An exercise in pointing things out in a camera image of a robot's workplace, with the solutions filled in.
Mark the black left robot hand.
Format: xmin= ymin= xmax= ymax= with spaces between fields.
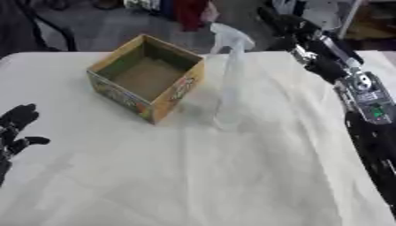
xmin=0 ymin=102 xmax=53 ymax=187

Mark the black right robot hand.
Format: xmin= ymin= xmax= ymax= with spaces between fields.
xmin=256 ymin=6 xmax=365 ymax=87

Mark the clear plastic spray bottle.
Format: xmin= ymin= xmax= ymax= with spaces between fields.
xmin=207 ymin=22 xmax=257 ymax=132

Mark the tan cardboard box green inside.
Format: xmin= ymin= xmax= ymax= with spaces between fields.
xmin=85 ymin=34 xmax=208 ymax=125

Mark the black chair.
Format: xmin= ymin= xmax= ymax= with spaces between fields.
xmin=0 ymin=0 xmax=80 ymax=58

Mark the red hanging cloth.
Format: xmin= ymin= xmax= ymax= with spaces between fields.
xmin=171 ymin=0 xmax=212 ymax=32

